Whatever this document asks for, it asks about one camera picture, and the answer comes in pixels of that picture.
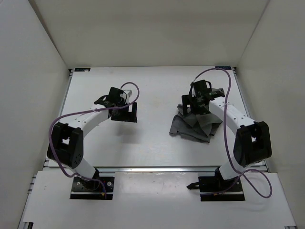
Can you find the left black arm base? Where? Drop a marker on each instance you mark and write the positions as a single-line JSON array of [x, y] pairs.
[[90, 190]]

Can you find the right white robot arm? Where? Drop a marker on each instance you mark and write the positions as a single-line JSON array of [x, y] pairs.
[[252, 139]]

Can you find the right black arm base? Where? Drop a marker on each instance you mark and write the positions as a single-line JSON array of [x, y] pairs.
[[214, 189]]

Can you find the aluminium table rail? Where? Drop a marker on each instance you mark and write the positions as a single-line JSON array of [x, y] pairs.
[[155, 169]]

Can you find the dark label sticker left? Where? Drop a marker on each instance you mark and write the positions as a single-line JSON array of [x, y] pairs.
[[82, 69]]

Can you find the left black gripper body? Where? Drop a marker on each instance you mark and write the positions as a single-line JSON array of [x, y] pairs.
[[121, 103]]

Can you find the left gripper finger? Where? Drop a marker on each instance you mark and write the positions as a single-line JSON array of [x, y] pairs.
[[122, 115], [133, 111]]

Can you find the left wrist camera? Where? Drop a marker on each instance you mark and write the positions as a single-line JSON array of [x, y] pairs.
[[126, 95]]

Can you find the grey skirt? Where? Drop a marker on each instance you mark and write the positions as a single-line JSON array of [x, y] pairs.
[[196, 126]]

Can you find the dark label sticker right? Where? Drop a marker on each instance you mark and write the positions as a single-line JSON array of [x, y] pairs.
[[224, 67]]

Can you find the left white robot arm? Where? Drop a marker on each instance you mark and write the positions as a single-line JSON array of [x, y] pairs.
[[67, 139]]

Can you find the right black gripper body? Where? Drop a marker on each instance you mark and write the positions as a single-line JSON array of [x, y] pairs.
[[195, 107]]

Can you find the dark label sticker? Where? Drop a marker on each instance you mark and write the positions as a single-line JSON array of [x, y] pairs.
[[224, 67], [82, 69]]

